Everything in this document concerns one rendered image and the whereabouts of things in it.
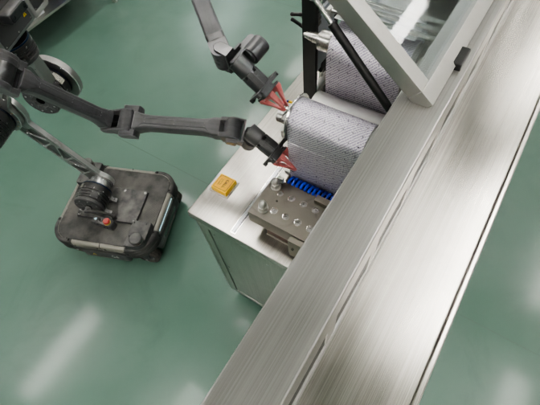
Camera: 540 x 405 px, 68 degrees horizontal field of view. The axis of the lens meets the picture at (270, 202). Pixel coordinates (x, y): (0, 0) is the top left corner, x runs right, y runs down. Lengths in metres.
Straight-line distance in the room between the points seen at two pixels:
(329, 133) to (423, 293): 0.54
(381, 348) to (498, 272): 1.84
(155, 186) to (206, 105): 0.93
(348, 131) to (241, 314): 1.40
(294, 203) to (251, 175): 0.30
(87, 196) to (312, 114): 1.53
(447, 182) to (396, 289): 0.27
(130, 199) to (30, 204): 0.88
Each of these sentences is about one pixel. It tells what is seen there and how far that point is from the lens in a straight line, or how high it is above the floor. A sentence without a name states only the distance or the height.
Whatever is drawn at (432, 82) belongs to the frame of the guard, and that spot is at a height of 1.68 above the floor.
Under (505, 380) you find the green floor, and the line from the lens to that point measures 2.37.
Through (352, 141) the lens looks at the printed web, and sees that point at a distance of 1.13.
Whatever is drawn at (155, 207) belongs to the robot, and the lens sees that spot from 2.39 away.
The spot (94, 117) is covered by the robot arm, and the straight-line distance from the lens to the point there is 1.47.
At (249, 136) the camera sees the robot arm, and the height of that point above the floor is 1.18.
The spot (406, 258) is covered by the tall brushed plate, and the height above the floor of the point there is 1.44.
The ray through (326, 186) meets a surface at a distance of 1.32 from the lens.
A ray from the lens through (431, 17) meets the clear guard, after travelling 0.82.
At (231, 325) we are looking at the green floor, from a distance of 2.26.
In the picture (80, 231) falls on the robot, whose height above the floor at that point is 0.24.
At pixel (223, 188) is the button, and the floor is 0.92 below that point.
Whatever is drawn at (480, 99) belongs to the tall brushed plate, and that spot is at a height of 1.44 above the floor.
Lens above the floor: 2.16
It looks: 59 degrees down
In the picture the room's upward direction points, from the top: 9 degrees counter-clockwise
